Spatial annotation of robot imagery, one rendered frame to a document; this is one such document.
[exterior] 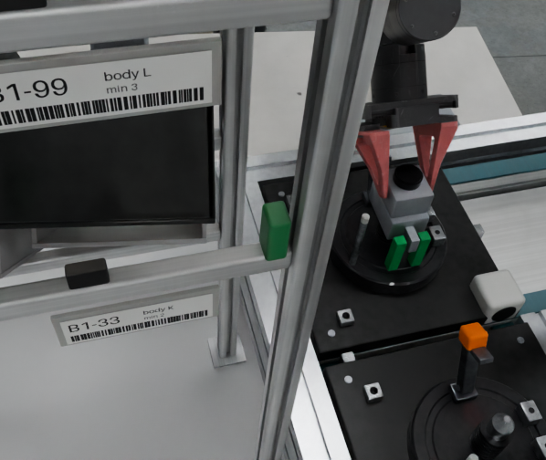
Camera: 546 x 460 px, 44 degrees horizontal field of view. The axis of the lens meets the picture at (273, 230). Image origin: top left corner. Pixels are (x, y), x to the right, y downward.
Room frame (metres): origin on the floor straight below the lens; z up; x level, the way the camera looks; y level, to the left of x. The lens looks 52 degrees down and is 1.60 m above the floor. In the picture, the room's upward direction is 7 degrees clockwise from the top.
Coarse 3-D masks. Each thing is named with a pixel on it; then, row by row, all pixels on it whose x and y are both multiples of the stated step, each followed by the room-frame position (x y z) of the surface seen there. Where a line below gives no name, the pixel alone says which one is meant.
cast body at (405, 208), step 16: (400, 176) 0.48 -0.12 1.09; (416, 176) 0.48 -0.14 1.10; (400, 192) 0.47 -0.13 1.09; (416, 192) 0.47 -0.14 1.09; (432, 192) 0.47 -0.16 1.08; (384, 208) 0.47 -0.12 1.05; (400, 208) 0.45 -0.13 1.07; (416, 208) 0.46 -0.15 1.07; (384, 224) 0.46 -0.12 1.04; (400, 224) 0.45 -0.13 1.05; (416, 224) 0.46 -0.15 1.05; (416, 240) 0.44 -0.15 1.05
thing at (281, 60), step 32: (256, 32) 1.02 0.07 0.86; (288, 32) 1.03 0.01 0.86; (256, 64) 0.93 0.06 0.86; (288, 64) 0.94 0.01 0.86; (448, 64) 0.99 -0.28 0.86; (480, 64) 1.00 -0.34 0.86; (256, 96) 0.84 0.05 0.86; (288, 96) 0.85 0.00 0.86; (480, 96) 0.91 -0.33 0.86; (256, 128) 0.77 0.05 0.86; (288, 128) 0.78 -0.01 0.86
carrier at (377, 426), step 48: (528, 336) 0.38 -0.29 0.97; (336, 384) 0.30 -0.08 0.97; (384, 384) 0.30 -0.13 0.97; (432, 384) 0.31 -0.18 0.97; (480, 384) 0.31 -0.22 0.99; (528, 384) 0.32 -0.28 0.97; (384, 432) 0.25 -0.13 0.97; (432, 432) 0.25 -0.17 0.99; (480, 432) 0.24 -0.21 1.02; (528, 432) 0.26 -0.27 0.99
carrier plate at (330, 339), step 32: (288, 192) 0.55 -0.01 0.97; (352, 192) 0.56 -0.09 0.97; (448, 192) 0.58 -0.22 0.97; (448, 224) 0.53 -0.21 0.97; (448, 256) 0.48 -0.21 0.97; (480, 256) 0.48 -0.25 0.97; (352, 288) 0.42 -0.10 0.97; (448, 288) 0.43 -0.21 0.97; (320, 320) 0.37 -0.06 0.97; (384, 320) 0.38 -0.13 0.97; (416, 320) 0.38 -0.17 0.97; (448, 320) 0.39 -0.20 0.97; (480, 320) 0.40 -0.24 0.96; (320, 352) 0.33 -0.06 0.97
